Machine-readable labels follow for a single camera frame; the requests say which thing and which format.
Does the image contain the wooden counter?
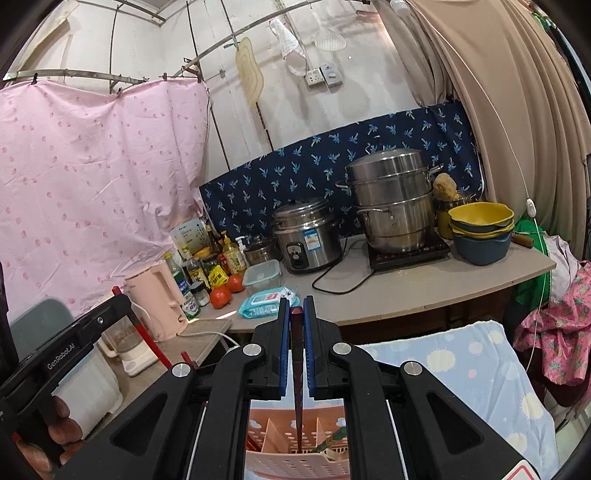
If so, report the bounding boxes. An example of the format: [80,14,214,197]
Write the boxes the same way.
[113,231,557,416]

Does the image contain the soap pump bottle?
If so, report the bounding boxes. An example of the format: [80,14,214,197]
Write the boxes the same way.
[222,235,248,276]

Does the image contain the brown loofah sponge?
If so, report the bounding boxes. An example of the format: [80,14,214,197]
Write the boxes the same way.
[433,173,461,200]

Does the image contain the small steel pot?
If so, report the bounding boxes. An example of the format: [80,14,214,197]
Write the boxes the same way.
[242,235,280,266]

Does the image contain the clear food container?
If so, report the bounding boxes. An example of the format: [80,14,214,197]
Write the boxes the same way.
[242,259,282,291]

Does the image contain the steel rice cooker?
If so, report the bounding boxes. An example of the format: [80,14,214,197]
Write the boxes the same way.
[270,198,343,274]

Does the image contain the black induction cooker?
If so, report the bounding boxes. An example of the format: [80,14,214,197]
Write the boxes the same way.
[367,235,451,271]

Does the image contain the metal curtain rail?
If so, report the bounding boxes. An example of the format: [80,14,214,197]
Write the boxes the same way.
[0,0,370,93]

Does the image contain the white mesh cloth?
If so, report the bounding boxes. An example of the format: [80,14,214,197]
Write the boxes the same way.
[270,17,308,77]

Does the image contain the glass kettle white base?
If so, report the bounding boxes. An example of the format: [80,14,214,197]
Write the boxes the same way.
[99,318,160,377]

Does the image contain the pink perforated utensil basket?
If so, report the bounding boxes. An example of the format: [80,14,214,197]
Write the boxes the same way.
[245,408,352,480]

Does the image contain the steel steamer pot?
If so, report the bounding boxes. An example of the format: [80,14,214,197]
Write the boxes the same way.
[335,148,445,254]

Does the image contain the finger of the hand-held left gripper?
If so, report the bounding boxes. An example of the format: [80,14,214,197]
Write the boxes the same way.
[68,294,134,345]

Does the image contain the beige curtain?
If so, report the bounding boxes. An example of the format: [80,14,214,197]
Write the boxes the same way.
[383,0,591,241]

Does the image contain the white dish drainer box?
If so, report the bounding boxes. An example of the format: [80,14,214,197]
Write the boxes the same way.
[9,298,124,437]

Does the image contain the blue bowl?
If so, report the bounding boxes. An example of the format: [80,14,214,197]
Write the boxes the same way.
[452,233,513,267]

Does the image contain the white power cord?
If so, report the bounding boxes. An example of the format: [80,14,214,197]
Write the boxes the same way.
[178,318,241,352]

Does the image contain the green chopstick gold band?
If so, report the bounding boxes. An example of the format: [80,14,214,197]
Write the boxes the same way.
[313,425,348,454]

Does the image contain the blue wet wipes pack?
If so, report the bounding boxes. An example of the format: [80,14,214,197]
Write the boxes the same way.
[238,287,301,320]

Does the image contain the light blue dotted blanket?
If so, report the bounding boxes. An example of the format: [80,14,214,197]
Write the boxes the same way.
[355,320,562,480]

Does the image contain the white cable with switch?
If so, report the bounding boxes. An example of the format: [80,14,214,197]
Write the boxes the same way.
[418,9,555,393]

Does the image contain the white carton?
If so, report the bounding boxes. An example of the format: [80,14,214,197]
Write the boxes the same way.
[169,220,209,257]

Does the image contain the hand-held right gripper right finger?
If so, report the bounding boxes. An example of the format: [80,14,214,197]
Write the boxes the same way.
[302,294,548,480]

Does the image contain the green plastic item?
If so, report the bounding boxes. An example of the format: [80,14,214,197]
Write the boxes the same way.
[512,217,555,301]

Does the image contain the person's left hand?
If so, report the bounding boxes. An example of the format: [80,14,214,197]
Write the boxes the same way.
[14,395,88,479]

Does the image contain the pink dotted curtain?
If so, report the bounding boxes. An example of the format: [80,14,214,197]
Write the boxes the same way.
[0,76,211,324]

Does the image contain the wall switch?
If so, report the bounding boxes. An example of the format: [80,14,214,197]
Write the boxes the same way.
[321,62,345,86]

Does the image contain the pink pineapple print cloth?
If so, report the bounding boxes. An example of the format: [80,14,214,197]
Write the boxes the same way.
[512,272,591,389]

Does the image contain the dark blue floral cloth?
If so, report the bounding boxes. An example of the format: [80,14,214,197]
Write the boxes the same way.
[198,102,485,241]

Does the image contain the black power cord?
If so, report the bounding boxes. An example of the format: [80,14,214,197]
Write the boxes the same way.
[311,239,376,295]

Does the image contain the beige cutting board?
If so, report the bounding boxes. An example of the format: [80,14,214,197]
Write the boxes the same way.
[235,36,265,110]

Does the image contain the pink electric kettle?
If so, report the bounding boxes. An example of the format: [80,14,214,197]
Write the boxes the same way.
[124,261,190,342]

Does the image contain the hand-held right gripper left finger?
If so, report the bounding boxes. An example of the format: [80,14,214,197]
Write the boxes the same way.
[54,296,291,480]

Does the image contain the white slotted ladle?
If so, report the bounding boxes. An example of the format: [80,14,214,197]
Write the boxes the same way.
[311,11,347,51]

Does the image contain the yellow bowl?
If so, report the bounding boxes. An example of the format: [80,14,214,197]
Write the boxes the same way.
[450,222,516,241]
[448,202,516,234]

